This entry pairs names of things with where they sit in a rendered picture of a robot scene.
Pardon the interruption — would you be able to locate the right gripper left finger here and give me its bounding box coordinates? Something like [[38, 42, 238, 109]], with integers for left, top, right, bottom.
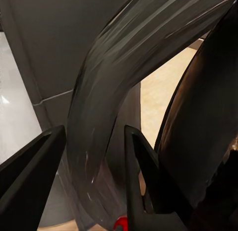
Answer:
[[0, 125, 67, 231]]

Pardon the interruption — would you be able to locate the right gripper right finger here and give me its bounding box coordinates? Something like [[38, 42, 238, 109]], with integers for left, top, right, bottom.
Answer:
[[124, 125, 208, 231]]

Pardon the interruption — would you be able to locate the electric kettle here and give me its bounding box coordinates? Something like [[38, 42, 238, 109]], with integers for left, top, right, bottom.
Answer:
[[66, 0, 238, 231]]

